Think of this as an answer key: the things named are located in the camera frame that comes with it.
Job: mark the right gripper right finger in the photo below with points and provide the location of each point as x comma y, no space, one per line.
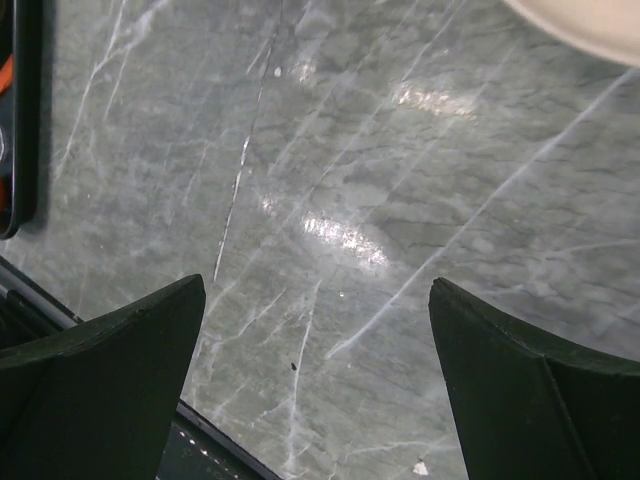
528,404

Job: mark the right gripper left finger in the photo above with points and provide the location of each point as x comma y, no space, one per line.
96,401

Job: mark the black rectangular tray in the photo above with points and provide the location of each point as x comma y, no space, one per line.
21,36

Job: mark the large cream and blue plate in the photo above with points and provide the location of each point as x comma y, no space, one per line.
608,29

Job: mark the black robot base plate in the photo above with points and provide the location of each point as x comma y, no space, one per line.
195,448

